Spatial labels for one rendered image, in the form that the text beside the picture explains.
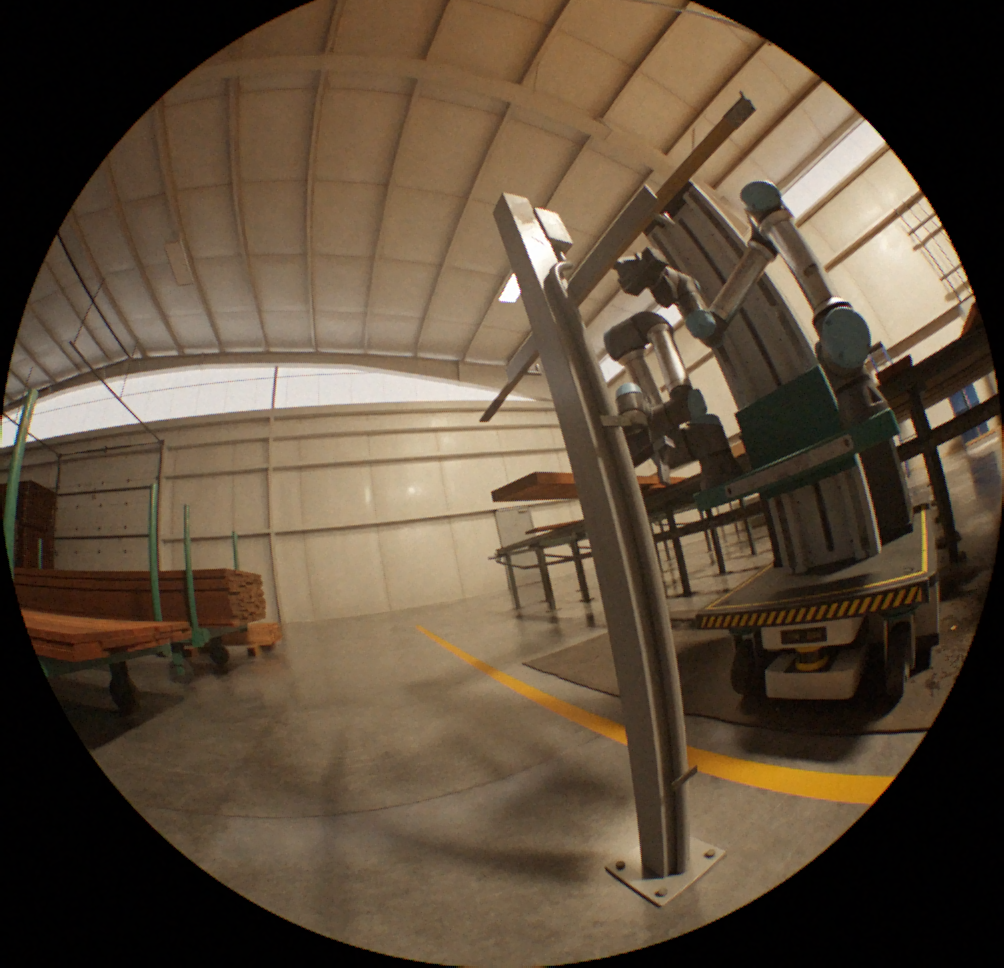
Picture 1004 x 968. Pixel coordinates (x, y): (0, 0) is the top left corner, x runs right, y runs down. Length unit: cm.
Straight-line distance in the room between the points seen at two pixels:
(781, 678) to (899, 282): 781
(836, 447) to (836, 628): 41
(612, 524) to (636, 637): 14
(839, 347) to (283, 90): 694
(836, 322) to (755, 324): 53
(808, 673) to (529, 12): 687
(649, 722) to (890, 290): 817
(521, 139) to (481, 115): 83
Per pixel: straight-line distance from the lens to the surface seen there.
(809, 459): 99
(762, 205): 103
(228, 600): 272
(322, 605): 874
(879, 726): 101
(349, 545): 875
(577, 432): 48
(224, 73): 658
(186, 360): 1187
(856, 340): 87
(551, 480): 139
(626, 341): 125
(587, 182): 756
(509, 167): 710
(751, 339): 134
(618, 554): 44
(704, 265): 151
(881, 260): 854
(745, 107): 54
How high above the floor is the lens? 61
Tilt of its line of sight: 16 degrees up
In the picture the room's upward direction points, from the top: 12 degrees counter-clockwise
